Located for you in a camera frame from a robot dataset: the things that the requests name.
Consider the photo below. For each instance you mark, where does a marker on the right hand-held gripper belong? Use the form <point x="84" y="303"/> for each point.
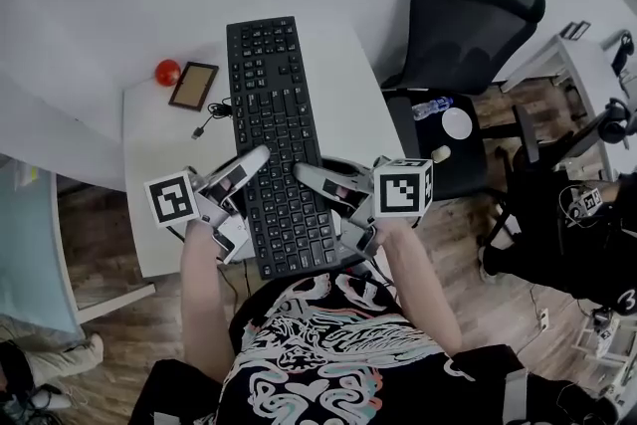
<point x="400" y="194"/>

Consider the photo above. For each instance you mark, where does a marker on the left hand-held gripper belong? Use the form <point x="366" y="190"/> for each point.
<point x="171" y="199"/>

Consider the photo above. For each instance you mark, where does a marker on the black keyboard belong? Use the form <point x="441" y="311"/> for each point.
<point x="278" y="114"/>

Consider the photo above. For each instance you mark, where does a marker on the person's right forearm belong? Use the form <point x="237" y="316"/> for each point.
<point x="418" y="283"/>

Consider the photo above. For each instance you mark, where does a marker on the person's left forearm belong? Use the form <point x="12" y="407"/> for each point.
<point x="204" y="303"/>

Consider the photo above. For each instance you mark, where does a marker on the small beige object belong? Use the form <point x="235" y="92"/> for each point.
<point x="441" y="153"/>

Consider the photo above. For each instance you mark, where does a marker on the red tomato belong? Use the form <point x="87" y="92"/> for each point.
<point x="167" y="72"/>

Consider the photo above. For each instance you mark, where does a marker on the clear plastic water bottle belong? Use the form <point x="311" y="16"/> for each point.
<point x="432" y="107"/>

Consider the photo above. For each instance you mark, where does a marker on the white round disc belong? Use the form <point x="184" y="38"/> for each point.
<point x="457" y="122"/>

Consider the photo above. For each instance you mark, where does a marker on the black mesh office chair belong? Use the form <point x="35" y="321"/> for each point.
<point x="463" y="40"/>

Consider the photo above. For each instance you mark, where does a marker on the person's black patterned shirt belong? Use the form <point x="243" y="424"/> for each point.
<point x="323" y="363"/>

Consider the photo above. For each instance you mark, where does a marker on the sheet of paper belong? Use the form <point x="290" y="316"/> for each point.
<point x="26" y="175"/>

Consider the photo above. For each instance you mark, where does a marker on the light blue table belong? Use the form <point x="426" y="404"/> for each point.
<point x="25" y="254"/>

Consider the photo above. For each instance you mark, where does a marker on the white power strip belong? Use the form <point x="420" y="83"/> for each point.
<point x="543" y="318"/>

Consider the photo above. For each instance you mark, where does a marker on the white side desk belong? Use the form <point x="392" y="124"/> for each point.
<point x="592" y="64"/>

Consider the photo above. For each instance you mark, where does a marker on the black headphones on stand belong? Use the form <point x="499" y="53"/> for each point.
<point x="622" y="52"/>

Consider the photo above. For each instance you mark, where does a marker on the small dark picture frame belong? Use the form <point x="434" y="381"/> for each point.
<point x="583" y="27"/>
<point x="569" y="30"/>

